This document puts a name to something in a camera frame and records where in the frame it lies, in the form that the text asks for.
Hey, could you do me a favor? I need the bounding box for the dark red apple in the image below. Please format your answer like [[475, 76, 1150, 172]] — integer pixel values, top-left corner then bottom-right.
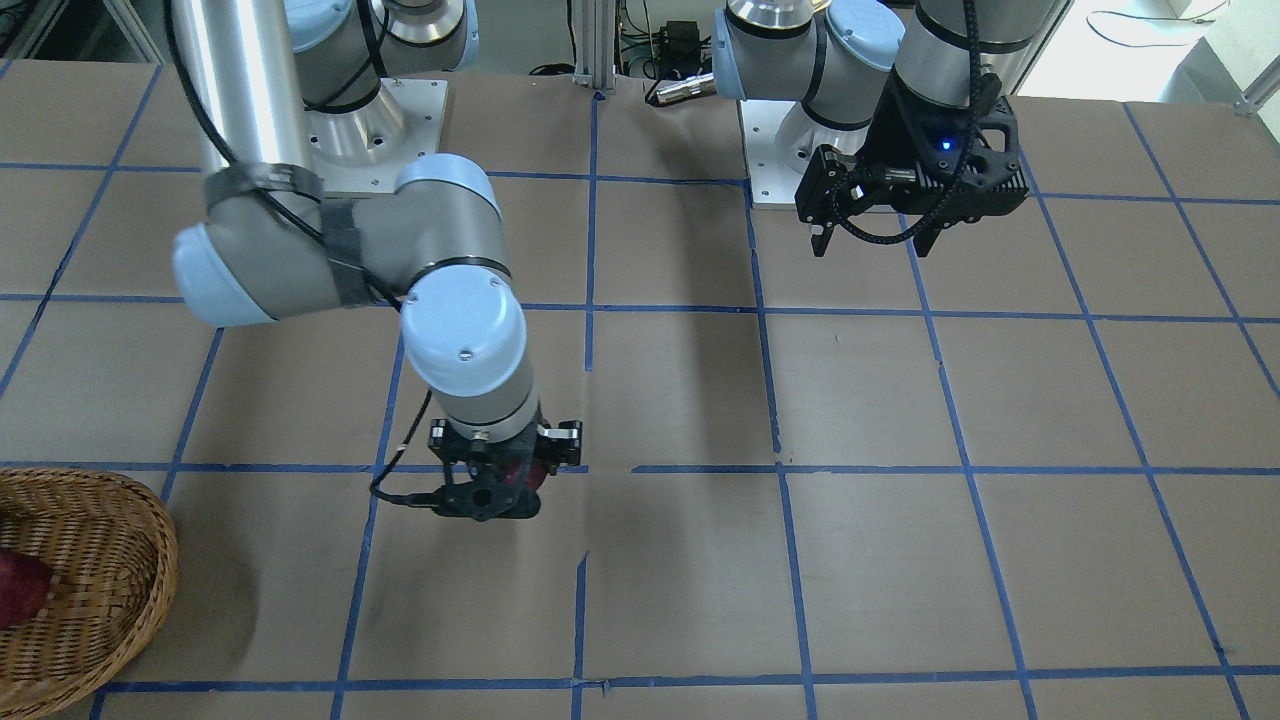
[[499, 459, 552, 498]]

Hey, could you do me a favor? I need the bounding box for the aluminium frame post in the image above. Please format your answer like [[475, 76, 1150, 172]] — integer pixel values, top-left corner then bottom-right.
[[570, 0, 618, 97]]

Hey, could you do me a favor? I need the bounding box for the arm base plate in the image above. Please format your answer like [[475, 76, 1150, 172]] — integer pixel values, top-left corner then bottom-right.
[[739, 100, 823, 211]]

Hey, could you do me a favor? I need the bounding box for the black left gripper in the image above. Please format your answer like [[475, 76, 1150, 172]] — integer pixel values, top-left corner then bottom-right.
[[795, 72, 1029, 258]]

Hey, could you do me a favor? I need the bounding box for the woven wicker basket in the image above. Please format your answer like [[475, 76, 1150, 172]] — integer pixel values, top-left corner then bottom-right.
[[1, 468, 179, 719]]

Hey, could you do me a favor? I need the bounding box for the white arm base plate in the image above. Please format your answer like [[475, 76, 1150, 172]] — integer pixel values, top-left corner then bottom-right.
[[305, 79, 449, 197]]

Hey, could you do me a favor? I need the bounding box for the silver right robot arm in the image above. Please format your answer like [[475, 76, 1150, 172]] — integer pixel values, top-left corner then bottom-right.
[[163, 1, 584, 521]]

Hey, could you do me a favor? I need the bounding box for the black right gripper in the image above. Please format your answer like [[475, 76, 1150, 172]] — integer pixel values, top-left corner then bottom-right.
[[428, 419, 584, 521]]

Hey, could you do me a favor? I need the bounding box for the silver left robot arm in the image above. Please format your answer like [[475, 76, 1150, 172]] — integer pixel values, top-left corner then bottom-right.
[[712, 1, 1053, 258]]

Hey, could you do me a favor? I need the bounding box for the red yellow apple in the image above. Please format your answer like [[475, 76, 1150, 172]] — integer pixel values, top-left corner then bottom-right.
[[1, 548, 55, 630]]

